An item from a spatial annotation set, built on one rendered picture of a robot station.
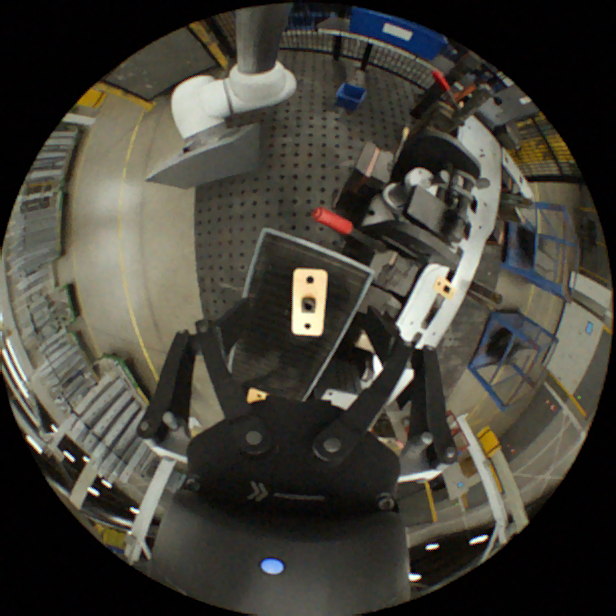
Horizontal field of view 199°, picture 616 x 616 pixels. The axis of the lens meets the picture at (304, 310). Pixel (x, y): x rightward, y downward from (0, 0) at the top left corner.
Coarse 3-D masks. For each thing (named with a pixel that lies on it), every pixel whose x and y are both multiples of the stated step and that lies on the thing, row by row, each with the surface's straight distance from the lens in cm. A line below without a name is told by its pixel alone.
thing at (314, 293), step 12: (300, 276) 21; (312, 276) 21; (324, 276) 21; (300, 288) 21; (312, 288) 21; (324, 288) 21; (300, 300) 22; (312, 300) 21; (324, 300) 22; (300, 312) 22; (312, 312) 21; (300, 324) 23; (312, 324) 23
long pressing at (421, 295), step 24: (480, 144) 75; (480, 192) 63; (480, 216) 60; (480, 240) 59; (432, 264) 46; (432, 288) 48; (456, 288) 53; (408, 312) 46; (408, 336) 49; (432, 336) 54; (384, 408) 69
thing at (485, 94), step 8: (480, 88) 55; (488, 88) 55; (472, 96) 59; (480, 96) 55; (488, 96) 55; (464, 104) 61; (472, 104) 57; (480, 104) 57; (496, 104) 57; (464, 112) 59; (472, 112) 58; (464, 120) 61
